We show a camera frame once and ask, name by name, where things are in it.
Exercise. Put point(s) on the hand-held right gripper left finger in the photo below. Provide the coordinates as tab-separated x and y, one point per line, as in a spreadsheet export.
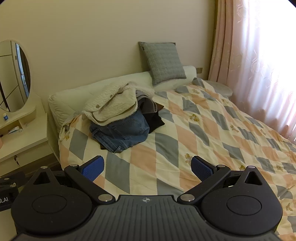
92	168

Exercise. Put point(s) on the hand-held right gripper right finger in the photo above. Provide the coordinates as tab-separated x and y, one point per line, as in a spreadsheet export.
201	169

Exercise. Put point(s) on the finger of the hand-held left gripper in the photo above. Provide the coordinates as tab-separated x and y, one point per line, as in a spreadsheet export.
18	178

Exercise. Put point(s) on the cream fleece jacket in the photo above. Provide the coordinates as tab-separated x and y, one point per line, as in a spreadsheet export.
111	104

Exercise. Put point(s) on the drawer key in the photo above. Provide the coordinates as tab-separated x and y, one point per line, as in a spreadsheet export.
15	159

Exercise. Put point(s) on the checkered quilt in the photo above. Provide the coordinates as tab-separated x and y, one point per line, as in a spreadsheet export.
208	129

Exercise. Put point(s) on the cream dressing table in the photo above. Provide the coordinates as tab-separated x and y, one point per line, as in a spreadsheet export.
25	139

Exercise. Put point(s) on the blue jeans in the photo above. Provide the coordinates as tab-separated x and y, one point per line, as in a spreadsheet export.
124	132

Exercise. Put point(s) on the small tube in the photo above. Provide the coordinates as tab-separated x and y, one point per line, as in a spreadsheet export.
13	130

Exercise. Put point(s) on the small white bottle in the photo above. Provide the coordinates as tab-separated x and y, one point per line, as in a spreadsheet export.
5	116

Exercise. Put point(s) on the white bed pillows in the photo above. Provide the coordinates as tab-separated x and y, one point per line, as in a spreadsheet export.
74	97

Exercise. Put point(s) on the round white stool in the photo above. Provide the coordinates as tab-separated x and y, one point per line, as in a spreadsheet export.
220	88

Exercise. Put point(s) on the grey garment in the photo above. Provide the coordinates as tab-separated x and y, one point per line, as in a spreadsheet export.
145	103

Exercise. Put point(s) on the white pillow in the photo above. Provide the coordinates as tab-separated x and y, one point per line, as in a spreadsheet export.
168	84

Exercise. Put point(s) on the oval mirror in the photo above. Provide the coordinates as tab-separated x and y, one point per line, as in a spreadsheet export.
13	76

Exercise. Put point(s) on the grey square pillow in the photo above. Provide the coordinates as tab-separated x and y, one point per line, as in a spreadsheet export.
164	62

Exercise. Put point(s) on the sheer white curtain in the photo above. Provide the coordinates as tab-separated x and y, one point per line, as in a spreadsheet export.
268	64

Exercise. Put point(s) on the pink drape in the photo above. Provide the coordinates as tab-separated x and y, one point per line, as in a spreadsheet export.
222	39

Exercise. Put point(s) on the wall socket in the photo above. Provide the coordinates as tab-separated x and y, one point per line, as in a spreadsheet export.
199	70

